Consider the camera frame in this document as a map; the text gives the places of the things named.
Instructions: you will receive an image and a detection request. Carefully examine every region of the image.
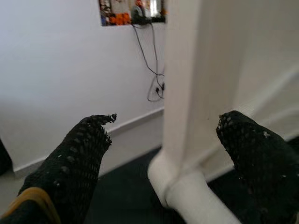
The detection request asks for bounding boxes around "black tablecloth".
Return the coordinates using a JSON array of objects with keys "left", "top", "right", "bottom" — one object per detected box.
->
[{"left": 84, "top": 136, "right": 299, "bottom": 224}]

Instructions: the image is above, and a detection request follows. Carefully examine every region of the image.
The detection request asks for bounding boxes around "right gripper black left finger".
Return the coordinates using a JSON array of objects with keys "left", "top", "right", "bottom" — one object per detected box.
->
[{"left": 0, "top": 113, "right": 117, "bottom": 224}]

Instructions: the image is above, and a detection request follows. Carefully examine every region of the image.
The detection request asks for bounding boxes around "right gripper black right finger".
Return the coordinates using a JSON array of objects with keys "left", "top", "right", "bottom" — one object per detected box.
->
[{"left": 215, "top": 110, "right": 299, "bottom": 224}]

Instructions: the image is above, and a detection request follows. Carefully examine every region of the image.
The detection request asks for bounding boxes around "black wire rack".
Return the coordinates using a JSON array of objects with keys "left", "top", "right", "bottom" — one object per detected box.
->
[{"left": 130, "top": 14, "right": 167, "bottom": 25}]

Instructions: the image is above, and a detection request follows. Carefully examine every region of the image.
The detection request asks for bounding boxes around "orange rubber band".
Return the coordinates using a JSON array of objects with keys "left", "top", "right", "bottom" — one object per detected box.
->
[{"left": 0, "top": 186, "right": 62, "bottom": 224}]

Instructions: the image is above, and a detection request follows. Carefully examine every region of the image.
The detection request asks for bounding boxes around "black wall power cable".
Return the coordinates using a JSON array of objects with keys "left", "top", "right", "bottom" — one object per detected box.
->
[{"left": 132, "top": 22, "right": 166, "bottom": 103}]

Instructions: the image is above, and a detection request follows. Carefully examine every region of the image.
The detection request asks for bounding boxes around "white plastic table leg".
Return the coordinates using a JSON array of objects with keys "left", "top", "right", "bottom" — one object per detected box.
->
[{"left": 164, "top": 172, "right": 242, "bottom": 224}]

